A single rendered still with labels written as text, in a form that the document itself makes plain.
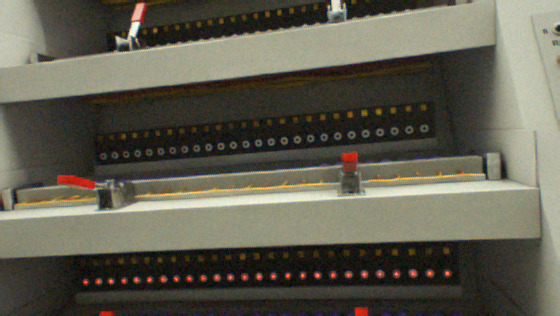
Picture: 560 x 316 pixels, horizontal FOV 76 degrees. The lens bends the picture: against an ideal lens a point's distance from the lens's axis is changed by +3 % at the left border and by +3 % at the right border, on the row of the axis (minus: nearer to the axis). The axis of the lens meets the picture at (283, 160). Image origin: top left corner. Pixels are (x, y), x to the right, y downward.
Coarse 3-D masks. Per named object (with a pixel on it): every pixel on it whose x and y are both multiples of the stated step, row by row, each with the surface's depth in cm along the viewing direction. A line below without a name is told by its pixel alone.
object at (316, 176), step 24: (312, 168) 40; (336, 168) 39; (360, 168) 39; (384, 168) 38; (408, 168) 38; (432, 168) 38; (456, 168) 37; (480, 168) 37; (24, 192) 46; (48, 192) 45; (72, 192) 45; (144, 192) 43; (168, 192) 43; (192, 192) 40
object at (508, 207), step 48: (384, 144) 51; (432, 144) 50; (480, 144) 42; (528, 144) 32; (0, 192) 46; (336, 192) 37; (384, 192) 35; (432, 192) 33; (480, 192) 32; (528, 192) 31; (0, 240) 40; (48, 240) 39; (96, 240) 39; (144, 240) 38; (192, 240) 37; (240, 240) 36; (288, 240) 35; (336, 240) 34; (384, 240) 34; (432, 240) 33
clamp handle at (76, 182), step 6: (60, 180) 33; (66, 180) 33; (72, 180) 34; (78, 180) 34; (84, 180) 35; (108, 180) 40; (114, 180) 40; (72, 186) 35; (78, 186) 35; (84, 186) 35; (90, 186) 36; (96, 186) 37; (102, 186) 38; (108, 186) 40; (114, 186) 40; (108, 192) 39
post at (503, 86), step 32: (512, 0) 36; (544, 0) 36; (512, 32) 35; (448, 64) 53; (480, 64) 41; (512, 64) 35; (448, 96) 54; (480, 96) 42; (512, 96) 34; (544, 96) 33; (480, 128) 43; (512, 128) 35; (544, 128) 32; (544, 160) 32; (544, 192) 31; (544, 224) 31; (480, 256) 46; (512, 256) 37; (544, 256) 31; (512, 288) 38; (544, 288) 32
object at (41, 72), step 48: (336, 0) 42; (384, 0) 57; (480, 0) 40; (0, 48) 48; (48, 48) 56; (144, 48) 48; (192, 48) 42; (240, 48) 41; (288, 48) 41; (336, 48) 40; (384, 48) 39; (432, 48) 38; (0, 96) 47; (48, 96) 46; (96, 96) 61; (144, 96) 57
